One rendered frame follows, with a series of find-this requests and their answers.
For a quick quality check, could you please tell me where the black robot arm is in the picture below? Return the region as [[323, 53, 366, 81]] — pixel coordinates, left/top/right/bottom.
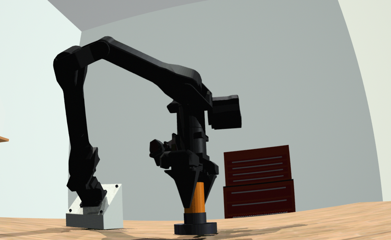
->
[[53, 36, 241, 207]]

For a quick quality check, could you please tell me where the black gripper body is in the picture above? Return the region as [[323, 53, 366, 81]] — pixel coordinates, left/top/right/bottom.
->
[[160, 127, 219, 176]]

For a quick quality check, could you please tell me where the grey round pedestal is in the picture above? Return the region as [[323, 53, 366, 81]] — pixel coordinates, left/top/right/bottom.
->
[[174, 212, 217, 235]]

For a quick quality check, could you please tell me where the orange knob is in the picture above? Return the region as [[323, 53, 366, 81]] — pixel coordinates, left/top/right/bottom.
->
[[184, 182, 205, 213]]

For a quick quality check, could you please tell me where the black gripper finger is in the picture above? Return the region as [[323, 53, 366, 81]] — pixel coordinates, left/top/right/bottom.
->
[[197, 175, 217, 203], [164, 168, 200, 208]]

